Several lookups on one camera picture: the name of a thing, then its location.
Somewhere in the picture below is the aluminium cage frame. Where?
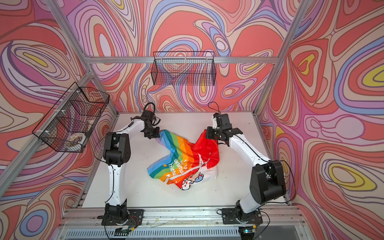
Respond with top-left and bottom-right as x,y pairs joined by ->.
0,0 -> 384,240

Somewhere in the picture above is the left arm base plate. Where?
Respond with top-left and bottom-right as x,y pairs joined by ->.
97,209 -> 144,227

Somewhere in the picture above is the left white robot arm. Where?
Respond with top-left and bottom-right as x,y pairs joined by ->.
101,110 -> 160,206

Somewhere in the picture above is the black wire basket back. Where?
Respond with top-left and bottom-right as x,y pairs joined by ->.
151,51 -> 217,87

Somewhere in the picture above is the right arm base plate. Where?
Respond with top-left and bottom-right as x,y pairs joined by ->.
217,208 -> 263,226

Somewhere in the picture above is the black wire basket left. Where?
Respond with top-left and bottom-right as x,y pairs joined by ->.
32,83 -> 110,153

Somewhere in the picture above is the rainbow kids hooded jacket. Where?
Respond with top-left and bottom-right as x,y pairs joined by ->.
147,130 -> 220,191

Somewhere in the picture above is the black wire basket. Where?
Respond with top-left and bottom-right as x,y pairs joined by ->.
32,83 -> 110,153
151,51 -> 217,87

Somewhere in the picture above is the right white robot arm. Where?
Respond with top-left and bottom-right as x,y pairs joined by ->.
206,113 -> 287,214

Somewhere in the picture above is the round tin in basket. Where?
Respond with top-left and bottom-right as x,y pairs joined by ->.
66,133 -> 86,149

